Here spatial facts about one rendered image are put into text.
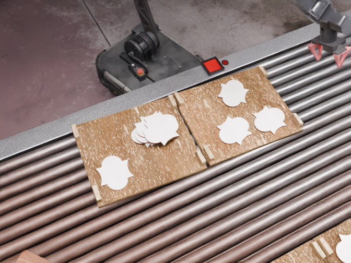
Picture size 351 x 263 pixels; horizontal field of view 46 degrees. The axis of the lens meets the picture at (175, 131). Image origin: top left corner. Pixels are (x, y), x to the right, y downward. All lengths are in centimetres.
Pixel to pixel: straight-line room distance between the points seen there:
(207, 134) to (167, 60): 120
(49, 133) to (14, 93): 139
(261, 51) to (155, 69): 93
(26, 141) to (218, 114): 74
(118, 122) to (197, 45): 169
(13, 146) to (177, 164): 61
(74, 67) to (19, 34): 55
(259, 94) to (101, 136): 66
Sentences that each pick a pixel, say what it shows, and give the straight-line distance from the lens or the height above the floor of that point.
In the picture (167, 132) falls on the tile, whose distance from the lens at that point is 153.
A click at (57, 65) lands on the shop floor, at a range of 310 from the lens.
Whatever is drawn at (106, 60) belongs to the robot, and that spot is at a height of 24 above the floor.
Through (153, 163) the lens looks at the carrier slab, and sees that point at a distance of 151.
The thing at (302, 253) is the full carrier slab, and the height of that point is 94.
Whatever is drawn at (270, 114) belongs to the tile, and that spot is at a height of 94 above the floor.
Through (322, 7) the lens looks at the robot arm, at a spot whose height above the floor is 137.
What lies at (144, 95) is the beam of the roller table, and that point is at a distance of 171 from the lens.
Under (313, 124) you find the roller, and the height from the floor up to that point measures 92.
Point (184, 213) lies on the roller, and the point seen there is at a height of 92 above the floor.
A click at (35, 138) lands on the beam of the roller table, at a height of 91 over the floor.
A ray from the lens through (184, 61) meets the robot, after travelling 274.
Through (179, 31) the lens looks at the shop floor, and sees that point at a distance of 329.
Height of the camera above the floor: 227
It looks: 57 degrees down
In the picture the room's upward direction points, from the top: 5 degrees clockwise
